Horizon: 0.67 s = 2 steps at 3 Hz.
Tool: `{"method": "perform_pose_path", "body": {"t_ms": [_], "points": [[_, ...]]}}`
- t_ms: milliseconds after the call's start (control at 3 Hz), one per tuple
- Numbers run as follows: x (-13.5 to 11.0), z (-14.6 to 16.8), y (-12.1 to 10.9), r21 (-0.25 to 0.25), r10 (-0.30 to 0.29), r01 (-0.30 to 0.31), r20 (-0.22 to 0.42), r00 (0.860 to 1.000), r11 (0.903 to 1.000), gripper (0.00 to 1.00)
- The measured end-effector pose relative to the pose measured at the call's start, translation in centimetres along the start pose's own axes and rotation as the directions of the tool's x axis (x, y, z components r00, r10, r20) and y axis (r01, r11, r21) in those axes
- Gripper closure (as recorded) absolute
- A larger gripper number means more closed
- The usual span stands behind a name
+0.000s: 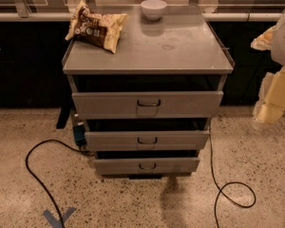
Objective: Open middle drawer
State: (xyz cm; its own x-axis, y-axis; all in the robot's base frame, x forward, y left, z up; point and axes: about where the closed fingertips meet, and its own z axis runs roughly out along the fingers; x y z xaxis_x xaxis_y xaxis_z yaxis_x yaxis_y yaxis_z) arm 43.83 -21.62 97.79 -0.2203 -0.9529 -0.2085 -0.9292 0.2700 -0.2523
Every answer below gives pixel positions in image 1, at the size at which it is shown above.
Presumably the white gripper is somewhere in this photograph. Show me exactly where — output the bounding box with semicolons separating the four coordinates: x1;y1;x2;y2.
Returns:
251;26;285;130

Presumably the grey drawer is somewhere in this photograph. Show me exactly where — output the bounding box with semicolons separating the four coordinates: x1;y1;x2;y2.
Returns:
94;158;200;176
85;130;209;151
72;91;223;120

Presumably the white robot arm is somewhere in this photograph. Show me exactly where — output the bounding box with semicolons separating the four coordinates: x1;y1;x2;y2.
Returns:
251;11;285;130

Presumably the grey metal drawer cabinet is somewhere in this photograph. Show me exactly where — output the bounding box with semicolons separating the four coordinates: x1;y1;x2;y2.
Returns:
62;4;236;180

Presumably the grey top drawer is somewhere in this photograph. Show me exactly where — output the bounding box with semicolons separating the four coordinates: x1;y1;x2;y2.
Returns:
72;91;223;120

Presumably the grey bottom drawer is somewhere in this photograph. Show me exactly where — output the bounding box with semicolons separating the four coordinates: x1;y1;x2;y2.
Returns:
94;158;200;176

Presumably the white ceramic bowl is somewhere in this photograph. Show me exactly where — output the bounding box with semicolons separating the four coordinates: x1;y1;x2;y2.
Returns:
141;0;167;21

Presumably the blue power box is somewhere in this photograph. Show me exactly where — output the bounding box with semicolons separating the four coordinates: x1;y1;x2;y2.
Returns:
72;123;86;146

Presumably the brown and yellow chip bag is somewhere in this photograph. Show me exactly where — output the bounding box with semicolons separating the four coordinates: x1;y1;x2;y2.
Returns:
65;1;127;53

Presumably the blue tape floor mark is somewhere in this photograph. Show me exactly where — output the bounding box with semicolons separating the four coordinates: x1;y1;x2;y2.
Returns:
42;206;78;228

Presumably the black cable on right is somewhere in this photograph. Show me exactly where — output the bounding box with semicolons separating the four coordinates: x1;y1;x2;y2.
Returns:
208;123;257;228

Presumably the black cable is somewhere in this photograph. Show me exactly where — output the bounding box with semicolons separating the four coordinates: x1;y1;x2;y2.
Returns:
208;123;257;228
25;139;95;228

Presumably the black cable on left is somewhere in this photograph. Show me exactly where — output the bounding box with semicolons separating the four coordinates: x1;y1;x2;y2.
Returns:
25;139;95;228

